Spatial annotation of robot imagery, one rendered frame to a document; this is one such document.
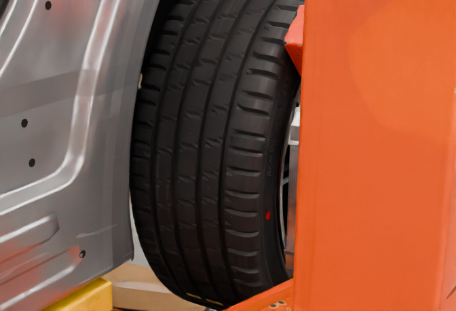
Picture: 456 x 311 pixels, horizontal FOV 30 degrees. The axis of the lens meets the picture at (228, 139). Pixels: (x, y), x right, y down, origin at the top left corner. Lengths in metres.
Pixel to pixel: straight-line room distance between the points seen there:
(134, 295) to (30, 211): 1.72
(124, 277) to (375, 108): 2.17
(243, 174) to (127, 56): 0.23
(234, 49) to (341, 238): 0.47
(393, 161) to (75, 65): 0.50
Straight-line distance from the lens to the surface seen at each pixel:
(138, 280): 2.89
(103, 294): 1.27
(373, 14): 0.80
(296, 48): 1.19
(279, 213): 1.30
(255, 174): 1.21
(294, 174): 1.24
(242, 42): 1.26
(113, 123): 1.19
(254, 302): 1.11
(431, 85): 0.79
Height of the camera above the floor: 1.30
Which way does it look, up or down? 17 degrees down
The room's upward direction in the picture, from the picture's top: 1 degrees clockwise
